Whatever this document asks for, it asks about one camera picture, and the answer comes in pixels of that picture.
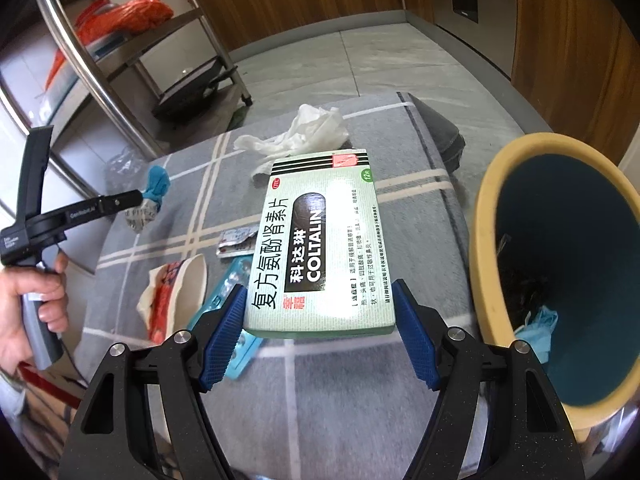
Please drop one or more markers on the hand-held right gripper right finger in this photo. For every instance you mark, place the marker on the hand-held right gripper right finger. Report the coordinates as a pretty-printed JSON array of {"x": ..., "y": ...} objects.
[{"x": 417, "y": 340}]

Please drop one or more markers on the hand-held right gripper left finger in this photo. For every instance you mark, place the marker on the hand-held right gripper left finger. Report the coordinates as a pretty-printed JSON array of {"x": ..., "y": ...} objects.
[{"x": 222, "y": 340}]

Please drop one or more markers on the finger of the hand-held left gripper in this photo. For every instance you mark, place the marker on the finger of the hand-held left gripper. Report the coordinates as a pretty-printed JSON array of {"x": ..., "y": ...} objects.
[{"x": 125, "y": 200}]

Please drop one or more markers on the blue white wrapper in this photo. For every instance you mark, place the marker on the blue white wrapper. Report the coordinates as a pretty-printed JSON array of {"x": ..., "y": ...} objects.
[{"x": 155, "y": 185}]

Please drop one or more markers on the black plastic bag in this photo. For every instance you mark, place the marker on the black plastic bag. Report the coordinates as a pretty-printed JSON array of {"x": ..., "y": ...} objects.
[{"x": 520, "y": 285}]

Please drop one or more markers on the blue face mask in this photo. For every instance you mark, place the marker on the blue face mask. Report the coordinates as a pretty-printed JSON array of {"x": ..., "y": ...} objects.
[{"x": 542, "y": 325}]

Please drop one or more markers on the green medicine box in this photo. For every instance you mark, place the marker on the green medicine box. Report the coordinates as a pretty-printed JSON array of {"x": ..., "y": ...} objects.
[{"x": 320, "y": 240}]

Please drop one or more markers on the yellow-rimmed teal bin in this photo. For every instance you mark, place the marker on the yellow-rimmed teal bin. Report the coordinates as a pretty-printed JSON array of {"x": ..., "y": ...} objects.
[{"x": 575, "y": 210}]

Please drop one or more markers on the person's left hand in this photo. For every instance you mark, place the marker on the person's left hand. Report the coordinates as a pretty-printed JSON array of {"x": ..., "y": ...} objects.
[{"x": 20, "y": 310}]

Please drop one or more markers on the crumpled clear plastic bag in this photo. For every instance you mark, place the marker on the crumpled clear plastic bag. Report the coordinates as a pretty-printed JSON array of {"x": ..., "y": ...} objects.
[{"x": 125, "y": 162}]

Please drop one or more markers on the blue blister pack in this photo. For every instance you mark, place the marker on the blue blister pack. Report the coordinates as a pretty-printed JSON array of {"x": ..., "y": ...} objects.
[{"x": 235, "y": 275}]

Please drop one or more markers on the red and white wrapper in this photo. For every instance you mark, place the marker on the red and white wrapper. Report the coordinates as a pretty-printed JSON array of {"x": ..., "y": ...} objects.
[{"x": 175, "y": 290}]

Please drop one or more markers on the grey checked cushion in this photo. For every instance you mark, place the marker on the grey checked cushion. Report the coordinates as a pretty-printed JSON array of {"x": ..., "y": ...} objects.
[{"x": 350, "y": 385}]

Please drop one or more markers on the silver blister pack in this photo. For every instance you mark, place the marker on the silver blister pack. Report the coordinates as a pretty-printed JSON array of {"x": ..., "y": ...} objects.
[{"x": 235, "y": 245}]

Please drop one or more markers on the stainless steel shelf rack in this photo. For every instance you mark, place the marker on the stainless steel shelf rack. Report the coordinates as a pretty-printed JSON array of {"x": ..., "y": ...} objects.
[{"x": 92, "y": 75}]

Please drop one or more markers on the black electric griddle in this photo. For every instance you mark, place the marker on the black electric griddle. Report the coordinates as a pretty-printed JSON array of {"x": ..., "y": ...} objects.
[{"x": 195, "y": 90}]

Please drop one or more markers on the red plastic bag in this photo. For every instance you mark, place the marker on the red plastic bag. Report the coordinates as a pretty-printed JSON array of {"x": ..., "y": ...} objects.
[{"x": 140, "y": 12}]

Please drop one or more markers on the crumpled white tissue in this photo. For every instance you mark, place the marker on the crumpled white tissue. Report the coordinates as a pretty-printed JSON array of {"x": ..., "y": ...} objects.
[{"x": 315, "y": 127}]

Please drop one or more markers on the dark grey cloth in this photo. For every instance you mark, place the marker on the dark grey cloth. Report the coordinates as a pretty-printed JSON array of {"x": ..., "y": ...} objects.
[{"x": 440, "y": 130}]

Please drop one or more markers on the wooden oven cabinet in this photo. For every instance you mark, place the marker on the wooden oven cabinet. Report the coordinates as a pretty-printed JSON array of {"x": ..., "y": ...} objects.
[{"x": 565, "y": 10}]

